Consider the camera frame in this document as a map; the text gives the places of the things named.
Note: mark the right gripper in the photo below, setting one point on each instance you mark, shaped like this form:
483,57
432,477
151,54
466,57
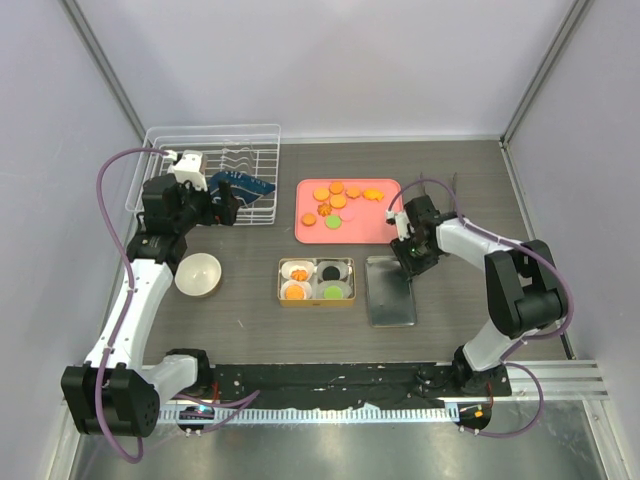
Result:
409,264

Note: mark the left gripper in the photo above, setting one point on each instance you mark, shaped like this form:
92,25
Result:
228,205

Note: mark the metal tongs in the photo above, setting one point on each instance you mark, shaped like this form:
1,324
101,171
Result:
451,188

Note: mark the silver tin lid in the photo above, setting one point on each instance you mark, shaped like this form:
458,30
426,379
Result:
390,298

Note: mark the black round cookie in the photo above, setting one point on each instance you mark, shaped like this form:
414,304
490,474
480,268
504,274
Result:
331,273

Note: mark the green round cookie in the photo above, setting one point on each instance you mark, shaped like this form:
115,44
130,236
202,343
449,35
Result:
333,292
333,222

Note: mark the orange swirl cookie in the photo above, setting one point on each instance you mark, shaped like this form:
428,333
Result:
324,209
299,275

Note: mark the large orange round cookie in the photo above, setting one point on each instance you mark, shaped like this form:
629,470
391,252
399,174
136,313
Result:
295,292

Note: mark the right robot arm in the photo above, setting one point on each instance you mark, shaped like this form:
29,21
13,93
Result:
524,292

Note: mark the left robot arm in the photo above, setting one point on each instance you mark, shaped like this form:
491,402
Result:
110,393

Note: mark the blue patterned plate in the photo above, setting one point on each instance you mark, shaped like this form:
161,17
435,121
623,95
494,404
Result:
245,188

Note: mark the orange scalloped cookie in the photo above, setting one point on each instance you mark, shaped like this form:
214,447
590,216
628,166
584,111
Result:
372,194

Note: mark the white bowl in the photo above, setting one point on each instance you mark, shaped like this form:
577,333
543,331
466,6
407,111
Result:
198,275

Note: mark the orange round cookie left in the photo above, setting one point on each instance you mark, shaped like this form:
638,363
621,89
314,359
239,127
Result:
309,219

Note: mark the pink round cookie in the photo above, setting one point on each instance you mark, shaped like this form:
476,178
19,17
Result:
347,214

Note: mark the orange cookie upper left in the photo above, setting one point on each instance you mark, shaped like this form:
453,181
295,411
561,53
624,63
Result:
321,194

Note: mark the orange round cookie middle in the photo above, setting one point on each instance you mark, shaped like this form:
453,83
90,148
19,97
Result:
338,201

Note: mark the pink tray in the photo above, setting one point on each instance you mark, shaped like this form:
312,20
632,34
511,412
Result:
369,225

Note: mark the orange round cookie top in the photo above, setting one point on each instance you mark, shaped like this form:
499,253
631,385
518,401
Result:
336,187

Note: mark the gold cookie tin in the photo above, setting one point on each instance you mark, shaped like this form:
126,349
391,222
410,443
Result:
315,285

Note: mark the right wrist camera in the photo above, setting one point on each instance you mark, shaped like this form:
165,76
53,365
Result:
401,222

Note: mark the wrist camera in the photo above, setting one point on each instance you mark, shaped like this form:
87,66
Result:
188,168
401,222

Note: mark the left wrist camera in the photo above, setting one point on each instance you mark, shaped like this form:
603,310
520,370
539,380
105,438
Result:
188,168

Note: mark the white wire dish rack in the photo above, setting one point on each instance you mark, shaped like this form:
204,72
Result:
250,148

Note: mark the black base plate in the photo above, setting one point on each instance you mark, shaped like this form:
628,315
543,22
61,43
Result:
340,386

